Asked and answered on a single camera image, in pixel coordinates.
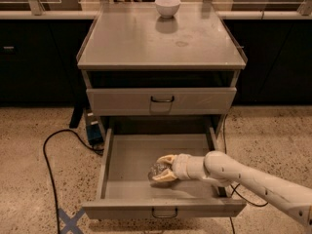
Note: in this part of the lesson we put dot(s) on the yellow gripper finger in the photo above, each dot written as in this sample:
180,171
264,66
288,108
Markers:
167,159
166,175

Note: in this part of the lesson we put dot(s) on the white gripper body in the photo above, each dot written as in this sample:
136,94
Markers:
180,167

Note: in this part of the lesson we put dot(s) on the clear plastic water bottle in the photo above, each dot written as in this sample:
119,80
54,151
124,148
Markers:
156,169

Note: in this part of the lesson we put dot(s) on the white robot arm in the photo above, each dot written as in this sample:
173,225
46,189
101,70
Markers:
219,169

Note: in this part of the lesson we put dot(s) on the open grey middle drawer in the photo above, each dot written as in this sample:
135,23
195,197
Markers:
125,191

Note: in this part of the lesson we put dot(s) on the closed grey upper drawer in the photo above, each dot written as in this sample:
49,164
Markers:
188,101

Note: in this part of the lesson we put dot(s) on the grey drawer cabinet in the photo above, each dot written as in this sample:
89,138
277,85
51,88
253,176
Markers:
131,46

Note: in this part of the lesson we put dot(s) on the blue power box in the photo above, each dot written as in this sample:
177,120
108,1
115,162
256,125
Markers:
92,128

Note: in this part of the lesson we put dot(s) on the blue tape cross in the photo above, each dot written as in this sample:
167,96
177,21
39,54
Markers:
70,223

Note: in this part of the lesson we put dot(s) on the white ceramic bowl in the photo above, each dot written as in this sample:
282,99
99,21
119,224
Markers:
167,8

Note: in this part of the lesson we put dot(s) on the dark counter cabinet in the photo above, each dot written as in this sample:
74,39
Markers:
39,58

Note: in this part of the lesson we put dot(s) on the black lower drawer handle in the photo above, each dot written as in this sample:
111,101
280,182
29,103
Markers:
164,213

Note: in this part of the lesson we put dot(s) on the black drawer handle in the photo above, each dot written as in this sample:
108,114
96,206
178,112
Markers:
164,213
162,100

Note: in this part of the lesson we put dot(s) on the black upper drawer handle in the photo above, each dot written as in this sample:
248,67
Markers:
162,100

